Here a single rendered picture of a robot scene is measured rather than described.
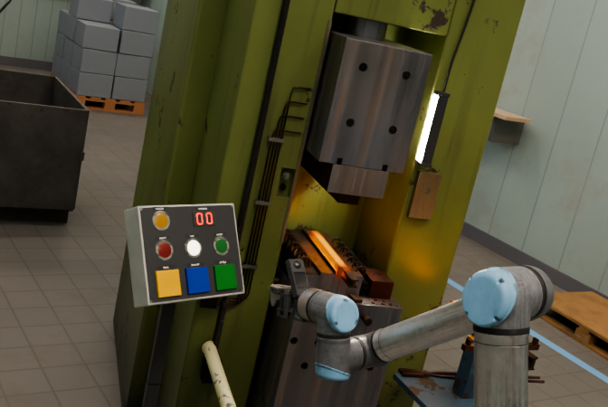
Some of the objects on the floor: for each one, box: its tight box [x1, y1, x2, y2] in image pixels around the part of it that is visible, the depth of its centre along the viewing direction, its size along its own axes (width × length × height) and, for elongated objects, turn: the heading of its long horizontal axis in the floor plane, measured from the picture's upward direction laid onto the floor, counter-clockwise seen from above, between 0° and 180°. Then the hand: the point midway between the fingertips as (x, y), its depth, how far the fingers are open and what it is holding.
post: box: [142, 303, 176, 407], centre depth 249 cm, size 4×4×108 cm
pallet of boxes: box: [50, 0, 159, 115], centre depth 947 cm, size 124×83×123 cm
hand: (272, 285), depth 230 cm, fingers closed
